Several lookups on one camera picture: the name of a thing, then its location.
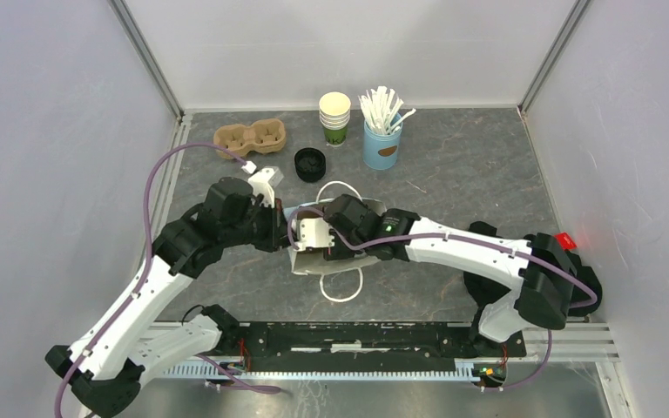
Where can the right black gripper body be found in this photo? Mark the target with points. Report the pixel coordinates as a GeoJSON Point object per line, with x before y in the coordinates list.
{"type": "Point", "coordinates": [341, 250]}

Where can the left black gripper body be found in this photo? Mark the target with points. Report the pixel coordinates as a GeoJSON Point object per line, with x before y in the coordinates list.
{"type": "Point", "coordinates": [266, 226]}

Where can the white and blue paper bag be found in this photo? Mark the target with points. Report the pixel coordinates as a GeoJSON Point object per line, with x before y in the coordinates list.
{"type": "Point", "coordinates": [311, 262]}

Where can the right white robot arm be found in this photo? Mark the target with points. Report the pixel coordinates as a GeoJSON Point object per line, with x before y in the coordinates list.
{"type": "Point", "coordinates": [516, 283]}

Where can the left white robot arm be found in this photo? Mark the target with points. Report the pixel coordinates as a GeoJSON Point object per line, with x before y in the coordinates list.
{"type": "Point", "coordinates": [107, 367]}

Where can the stack of black lids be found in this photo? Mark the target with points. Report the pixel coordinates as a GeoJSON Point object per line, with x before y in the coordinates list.
{"type": "Point", "coordinates": [310, 164]}

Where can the blue straw holder can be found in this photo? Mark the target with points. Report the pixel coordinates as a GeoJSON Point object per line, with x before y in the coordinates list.
{"type": "Point", "coordinates": [380, 152]}

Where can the stack of paper cups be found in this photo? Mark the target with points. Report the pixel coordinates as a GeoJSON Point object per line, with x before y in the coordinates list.
{"type": "Point", "coordinates": [334, 114]}

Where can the black cloth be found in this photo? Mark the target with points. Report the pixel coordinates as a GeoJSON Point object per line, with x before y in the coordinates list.
{"type": "Point", "coordinates": [484, 291]}

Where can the red emergency button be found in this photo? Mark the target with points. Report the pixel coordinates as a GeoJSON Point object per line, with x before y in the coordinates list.
{"type": "Point", "coordinates": [566, 241]}

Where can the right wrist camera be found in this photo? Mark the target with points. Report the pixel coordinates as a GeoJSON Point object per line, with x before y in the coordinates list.
{"type": "Point", "coordinates": [311, 234]}

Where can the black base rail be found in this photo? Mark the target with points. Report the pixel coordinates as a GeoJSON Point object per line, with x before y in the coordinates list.
{"type": "Point", "coordinates": [331, 347]}

